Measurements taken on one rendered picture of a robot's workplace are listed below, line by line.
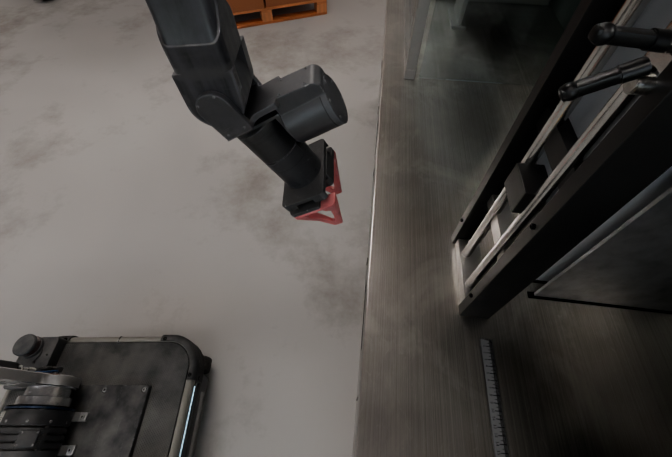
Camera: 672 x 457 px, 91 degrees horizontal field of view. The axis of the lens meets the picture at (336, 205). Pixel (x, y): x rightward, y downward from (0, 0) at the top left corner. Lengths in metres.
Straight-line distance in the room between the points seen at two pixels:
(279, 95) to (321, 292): 1.29
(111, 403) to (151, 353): 0.17
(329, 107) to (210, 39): 0.12
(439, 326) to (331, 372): 0.92
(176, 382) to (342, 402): 0.60
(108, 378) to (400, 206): 1.14
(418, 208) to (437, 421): 0.38
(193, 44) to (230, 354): 1.36
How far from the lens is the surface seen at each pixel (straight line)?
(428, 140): 0.87
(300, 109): 0.37
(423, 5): 0.97
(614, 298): 0.74
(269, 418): 1.49
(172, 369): 1.36
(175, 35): 0.34
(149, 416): 1.36
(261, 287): 1.62
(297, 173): 0.43
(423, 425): 0.58
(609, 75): 0.30
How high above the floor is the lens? 1.47
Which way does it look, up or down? 54 degrees down
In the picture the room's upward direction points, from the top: straight up
